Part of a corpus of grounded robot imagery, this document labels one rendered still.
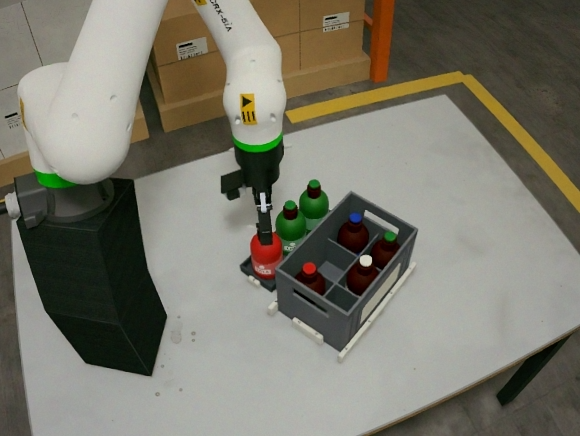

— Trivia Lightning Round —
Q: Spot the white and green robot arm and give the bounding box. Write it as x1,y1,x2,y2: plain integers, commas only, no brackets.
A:
0,0,292,228

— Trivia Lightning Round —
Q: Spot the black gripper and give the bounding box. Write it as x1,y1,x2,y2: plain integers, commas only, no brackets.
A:
241,165,280,246

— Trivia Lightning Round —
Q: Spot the grey divided crate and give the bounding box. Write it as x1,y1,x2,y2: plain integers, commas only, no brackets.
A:
275,193,418,352

